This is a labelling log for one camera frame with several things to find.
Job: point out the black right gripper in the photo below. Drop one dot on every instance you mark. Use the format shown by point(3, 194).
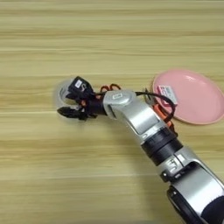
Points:
point(94, 106)

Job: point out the clear tape roll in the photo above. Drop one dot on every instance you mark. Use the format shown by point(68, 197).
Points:
point(59, 93)

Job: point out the orange black pliers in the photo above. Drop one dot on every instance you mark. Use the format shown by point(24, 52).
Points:
point(163, 115)

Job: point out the pink oval plate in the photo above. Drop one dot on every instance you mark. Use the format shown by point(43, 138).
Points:
point(198, 99)

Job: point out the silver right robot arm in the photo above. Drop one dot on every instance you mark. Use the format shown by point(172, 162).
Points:
point(140, 116)

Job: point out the pink white eraser box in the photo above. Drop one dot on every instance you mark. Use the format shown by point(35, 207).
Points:
point(167, 93)

